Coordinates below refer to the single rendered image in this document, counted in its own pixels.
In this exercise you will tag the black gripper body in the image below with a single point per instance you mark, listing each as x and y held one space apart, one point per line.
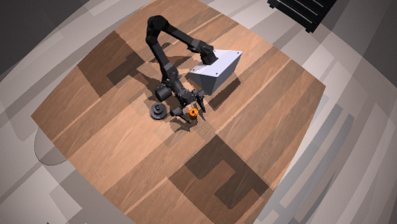
175 111

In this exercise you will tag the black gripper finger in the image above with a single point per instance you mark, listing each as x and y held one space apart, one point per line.
201 103
181 115

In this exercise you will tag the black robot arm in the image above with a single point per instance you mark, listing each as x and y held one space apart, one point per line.
169 71

